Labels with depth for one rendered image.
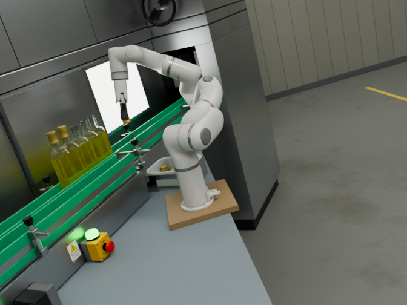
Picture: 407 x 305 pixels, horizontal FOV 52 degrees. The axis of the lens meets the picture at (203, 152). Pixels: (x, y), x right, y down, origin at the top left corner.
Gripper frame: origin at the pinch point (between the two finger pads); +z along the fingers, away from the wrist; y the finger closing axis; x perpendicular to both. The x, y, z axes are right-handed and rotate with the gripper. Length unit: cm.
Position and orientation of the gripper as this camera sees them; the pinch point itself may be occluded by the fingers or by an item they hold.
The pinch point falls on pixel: (124, 115)
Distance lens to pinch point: 186.6
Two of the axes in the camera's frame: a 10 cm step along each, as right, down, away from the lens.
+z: 0.8, 9.9, 1.5
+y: 2.1, 1.3, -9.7
